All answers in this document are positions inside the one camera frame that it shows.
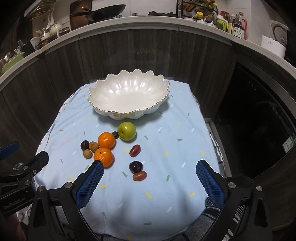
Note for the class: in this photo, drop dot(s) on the orange tangerine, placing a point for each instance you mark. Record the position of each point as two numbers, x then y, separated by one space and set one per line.
105 156
106 140

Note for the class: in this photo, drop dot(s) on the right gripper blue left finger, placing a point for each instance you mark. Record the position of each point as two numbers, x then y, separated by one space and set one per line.
86 183

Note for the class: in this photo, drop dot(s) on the white teapot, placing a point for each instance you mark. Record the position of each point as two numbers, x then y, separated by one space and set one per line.
55 28

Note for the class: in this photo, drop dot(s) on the black wire spice rack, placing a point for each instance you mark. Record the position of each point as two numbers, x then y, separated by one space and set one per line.
188 9

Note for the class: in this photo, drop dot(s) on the yellow lid jar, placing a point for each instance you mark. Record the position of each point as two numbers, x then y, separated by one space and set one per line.
199 15

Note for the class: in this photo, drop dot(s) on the black wok pan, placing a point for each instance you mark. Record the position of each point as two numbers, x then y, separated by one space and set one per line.
107 12

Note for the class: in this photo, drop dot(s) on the green apple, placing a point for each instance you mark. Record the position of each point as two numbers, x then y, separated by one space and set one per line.
127 131

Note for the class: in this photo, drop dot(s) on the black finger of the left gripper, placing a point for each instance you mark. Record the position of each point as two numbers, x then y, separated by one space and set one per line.
35 165

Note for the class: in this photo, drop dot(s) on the soy sauce bottle red handle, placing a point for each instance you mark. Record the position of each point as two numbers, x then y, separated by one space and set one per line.
239 28

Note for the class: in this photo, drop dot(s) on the green bottle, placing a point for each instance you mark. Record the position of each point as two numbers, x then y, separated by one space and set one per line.
221 23

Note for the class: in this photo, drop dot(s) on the white scalloped ceramic bowl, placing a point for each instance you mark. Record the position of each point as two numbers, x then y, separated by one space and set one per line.
129 94

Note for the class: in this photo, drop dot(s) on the small dark blueberry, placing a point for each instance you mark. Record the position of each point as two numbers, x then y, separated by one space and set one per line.
115 134

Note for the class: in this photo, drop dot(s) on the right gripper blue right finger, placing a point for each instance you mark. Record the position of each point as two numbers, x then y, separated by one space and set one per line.
213 183

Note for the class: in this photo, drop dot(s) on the tan longan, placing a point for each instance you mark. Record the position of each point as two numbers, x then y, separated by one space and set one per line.
87 153
93 146

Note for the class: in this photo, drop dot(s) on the light blue patterned tablecloth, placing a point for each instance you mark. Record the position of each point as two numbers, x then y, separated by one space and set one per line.
151 190

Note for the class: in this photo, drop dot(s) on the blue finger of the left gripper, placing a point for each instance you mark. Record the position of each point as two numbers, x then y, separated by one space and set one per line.
9 150

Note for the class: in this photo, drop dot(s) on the green basin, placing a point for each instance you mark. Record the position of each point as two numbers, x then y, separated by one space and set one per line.
12 62

